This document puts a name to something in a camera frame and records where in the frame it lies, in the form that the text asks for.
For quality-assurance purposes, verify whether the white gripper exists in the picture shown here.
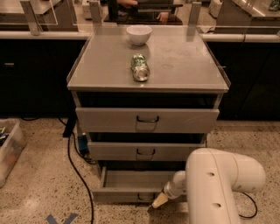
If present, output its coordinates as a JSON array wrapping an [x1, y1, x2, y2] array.
[[151, 171, 186, 208]]

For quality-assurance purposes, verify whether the grey drawer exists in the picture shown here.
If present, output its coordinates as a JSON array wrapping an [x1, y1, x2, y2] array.
[[93, 167, 175, 203], [88, 142, 205, 161], [76, 108, 219, 133]]

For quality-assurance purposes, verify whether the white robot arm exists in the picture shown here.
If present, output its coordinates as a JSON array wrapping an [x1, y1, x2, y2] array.
[[152, 148, 266, 224]]

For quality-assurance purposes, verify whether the grey metal drawer cabinet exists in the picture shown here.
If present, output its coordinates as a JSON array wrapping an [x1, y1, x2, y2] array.
[[66, 24, 231, 165]]

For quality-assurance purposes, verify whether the person's hand in background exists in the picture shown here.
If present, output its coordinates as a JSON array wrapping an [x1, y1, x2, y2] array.
[[157, 12, 169, 25]]

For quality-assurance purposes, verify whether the blue power adapter box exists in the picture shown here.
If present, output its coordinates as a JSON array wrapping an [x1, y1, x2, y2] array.
[[77, 135, 88, 153]]

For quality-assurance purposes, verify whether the blue tape floor mark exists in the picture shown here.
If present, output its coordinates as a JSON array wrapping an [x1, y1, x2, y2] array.
[[45, 213, 79, 224]]

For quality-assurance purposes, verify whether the green soda can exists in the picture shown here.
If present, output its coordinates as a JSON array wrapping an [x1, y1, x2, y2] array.
[[130, 53, 151, 82]]

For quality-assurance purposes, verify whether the clear plastic storage bin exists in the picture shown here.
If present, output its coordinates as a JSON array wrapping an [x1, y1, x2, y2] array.
[[0, 118, 26, 187]]

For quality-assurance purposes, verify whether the white ceramic bowl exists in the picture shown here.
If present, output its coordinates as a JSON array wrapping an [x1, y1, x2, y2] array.
[[126, 24, 152, 46]]

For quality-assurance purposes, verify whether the black cable right floor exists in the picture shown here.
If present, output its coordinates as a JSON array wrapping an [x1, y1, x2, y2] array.
[[238, 192, 259, 220]]

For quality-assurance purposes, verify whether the black cable floor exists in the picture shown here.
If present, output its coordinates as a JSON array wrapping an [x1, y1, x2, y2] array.
[[238, 192, 259, 220], [57, 117, 95, 224]]

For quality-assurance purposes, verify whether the black cable left floor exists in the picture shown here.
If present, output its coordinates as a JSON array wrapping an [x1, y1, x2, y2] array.
[[57, 117, 95, 224]]

